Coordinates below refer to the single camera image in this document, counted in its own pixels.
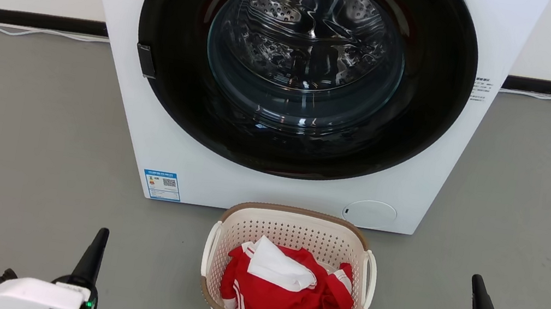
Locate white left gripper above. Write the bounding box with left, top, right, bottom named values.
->
left=0, top=212, right=110, bottom=309

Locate cream perforated laundry basket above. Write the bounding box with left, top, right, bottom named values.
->
left=194, top=194, right=386, bottom=309

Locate blue energy label sticker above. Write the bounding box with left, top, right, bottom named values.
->
left=140, top=168, right=185, bottom=203

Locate white front-load washing machine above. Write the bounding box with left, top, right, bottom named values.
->
left=47, top=0, right=550, bottom=256

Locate round white filter cover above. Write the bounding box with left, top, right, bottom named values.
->
left=341, top=196, right=399, bottom=232

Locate black round washer door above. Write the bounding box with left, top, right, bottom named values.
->
left=119, top=0, right=488, bottom=205

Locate red garment with white stripes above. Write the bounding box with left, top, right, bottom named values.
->
left=216, top=235, right=362, bottom=309

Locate stainless steel washer drum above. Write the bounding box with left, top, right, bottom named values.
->
left=197, top=0, right=416, bottom=143

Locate black door handle latch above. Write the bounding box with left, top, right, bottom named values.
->
left=132, top=43, right=160, bottom=80

